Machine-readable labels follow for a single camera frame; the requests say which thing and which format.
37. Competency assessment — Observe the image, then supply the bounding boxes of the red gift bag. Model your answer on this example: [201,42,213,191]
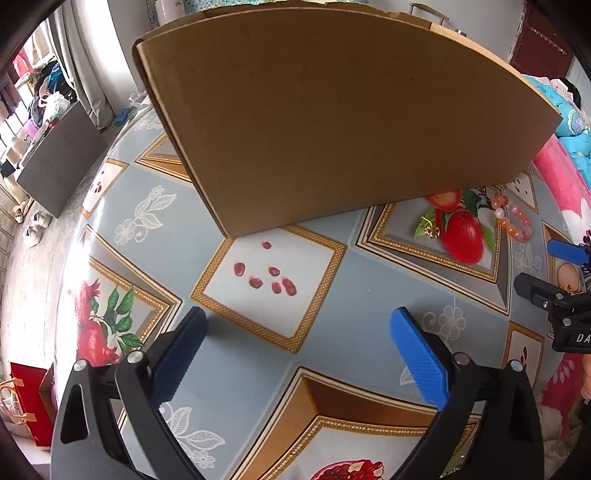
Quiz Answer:
[1,363,56,448]

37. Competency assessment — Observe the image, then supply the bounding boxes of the gold charm on apple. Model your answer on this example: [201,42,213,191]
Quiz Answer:
[424,220,441,238]

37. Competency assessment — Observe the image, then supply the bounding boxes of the patterned fruit table mat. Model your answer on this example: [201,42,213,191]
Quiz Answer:
[55,110,564,479]

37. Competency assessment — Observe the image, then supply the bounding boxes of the white slippers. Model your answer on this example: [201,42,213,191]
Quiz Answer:
[11,198,53,248]

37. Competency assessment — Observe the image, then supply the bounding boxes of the dark grey cabinet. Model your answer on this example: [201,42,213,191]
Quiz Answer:
[16,102,107,218]

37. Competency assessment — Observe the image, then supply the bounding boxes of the brown cardboard box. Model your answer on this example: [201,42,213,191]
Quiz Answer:
[132,1,561,237]

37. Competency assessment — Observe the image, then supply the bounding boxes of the hanging clothes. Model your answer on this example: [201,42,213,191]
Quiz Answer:
[1,53,77,137]

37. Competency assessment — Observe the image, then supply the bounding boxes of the pink orange bead bracelet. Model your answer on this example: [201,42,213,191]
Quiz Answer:
[490,193,534,243]

